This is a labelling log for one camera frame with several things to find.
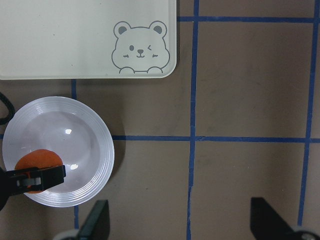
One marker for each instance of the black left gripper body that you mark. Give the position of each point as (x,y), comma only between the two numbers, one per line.
(5,191)

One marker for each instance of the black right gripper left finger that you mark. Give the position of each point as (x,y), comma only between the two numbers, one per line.
(97,223)

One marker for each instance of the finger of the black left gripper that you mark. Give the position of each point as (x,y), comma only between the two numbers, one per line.
(34,179)

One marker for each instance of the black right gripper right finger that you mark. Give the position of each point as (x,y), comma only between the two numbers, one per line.
(267,224)

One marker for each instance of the orange fruit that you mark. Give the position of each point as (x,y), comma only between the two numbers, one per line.
(40,158)

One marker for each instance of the white round plate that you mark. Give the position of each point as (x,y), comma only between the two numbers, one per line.
(73,131)

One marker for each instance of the cream bear tray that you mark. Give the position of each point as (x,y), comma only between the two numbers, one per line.
(87,39)

